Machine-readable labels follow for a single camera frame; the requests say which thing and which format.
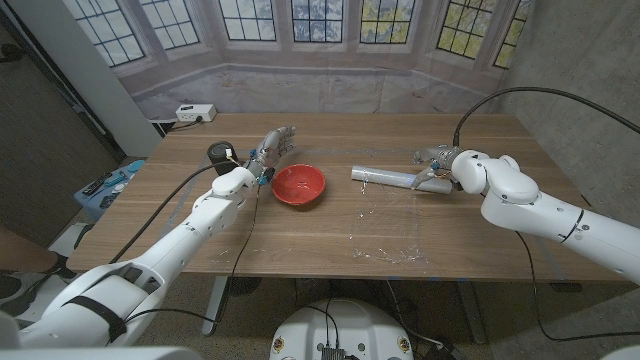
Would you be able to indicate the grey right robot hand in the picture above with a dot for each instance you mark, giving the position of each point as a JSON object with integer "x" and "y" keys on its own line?
{"x": 440, "y": 156}

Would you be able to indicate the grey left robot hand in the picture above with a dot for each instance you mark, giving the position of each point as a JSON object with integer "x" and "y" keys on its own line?
{"x": 272, "y": 150}

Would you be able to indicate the clear plastic bag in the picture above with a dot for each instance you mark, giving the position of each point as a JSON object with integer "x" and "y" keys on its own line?
{"x": 385, "y": 176}

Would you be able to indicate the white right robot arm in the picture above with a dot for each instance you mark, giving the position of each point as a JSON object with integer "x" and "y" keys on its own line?
{"x": 515, "y": 190}

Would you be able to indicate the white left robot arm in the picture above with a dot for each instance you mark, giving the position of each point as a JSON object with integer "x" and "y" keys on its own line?
{"x": 210, "y": 215}

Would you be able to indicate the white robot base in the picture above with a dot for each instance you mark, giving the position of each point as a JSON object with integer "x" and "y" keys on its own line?
{"x": 350, "y": 325}

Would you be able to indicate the red bowl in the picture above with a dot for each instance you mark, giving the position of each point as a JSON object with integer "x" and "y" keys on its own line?
{"x": 298, "y": 185}

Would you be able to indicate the black cup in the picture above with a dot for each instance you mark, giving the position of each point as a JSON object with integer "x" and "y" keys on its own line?
{"x": 220, "y": 152}

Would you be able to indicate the white power strip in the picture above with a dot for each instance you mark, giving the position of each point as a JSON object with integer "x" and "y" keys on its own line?
{"x": 195, "y": 113}

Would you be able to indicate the white table leg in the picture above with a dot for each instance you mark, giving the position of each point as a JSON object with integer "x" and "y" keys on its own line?
{"x": 471, "y": 310}
{"x": 215, "y": 305}

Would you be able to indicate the blue plastic tool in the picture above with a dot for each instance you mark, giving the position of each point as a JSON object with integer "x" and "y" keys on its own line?
{"x": 116, "y": 179}

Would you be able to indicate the black remote control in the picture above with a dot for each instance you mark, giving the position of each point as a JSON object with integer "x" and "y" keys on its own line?
{"x": 95, "y": 185}

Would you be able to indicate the blue side table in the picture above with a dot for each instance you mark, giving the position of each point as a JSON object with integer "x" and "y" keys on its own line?
{"x": 90, "y": 202}

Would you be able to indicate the black grey sneaker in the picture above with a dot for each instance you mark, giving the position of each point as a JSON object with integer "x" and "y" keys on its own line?
{"x": 62, "y": 267}
{"x": 12, "y": 295}

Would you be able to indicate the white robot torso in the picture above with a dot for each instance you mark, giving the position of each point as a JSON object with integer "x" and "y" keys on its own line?
{"x": 100, "y": 355}

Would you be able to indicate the person bare leg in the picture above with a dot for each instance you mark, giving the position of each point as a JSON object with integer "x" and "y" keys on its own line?
{"x": 20, "y": 252}

